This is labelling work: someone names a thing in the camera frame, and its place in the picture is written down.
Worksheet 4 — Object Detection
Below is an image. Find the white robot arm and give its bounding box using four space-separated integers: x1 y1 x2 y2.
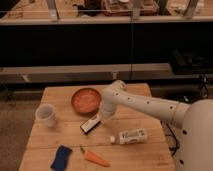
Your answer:
99 80 213 171

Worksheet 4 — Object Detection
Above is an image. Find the orange round bowl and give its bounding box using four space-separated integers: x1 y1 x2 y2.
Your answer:
71 87 101 115

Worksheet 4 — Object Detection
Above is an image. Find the white plastic bottle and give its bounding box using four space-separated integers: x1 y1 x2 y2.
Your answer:
109 128 148 145

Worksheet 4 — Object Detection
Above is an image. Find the orange toy carrot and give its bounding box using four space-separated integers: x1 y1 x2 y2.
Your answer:
80 147 110 167

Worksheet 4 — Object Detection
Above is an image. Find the clear plastic cup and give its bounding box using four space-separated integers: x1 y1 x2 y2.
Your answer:
35 104 56 127

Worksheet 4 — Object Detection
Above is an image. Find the blue sponge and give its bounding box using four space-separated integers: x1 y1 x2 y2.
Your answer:
50 145 72 171

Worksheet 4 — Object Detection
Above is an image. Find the black bag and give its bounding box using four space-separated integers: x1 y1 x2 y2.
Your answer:
169 50 213 75

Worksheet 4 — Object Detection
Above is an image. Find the black cable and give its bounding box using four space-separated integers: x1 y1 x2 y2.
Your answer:
163 123 181 157

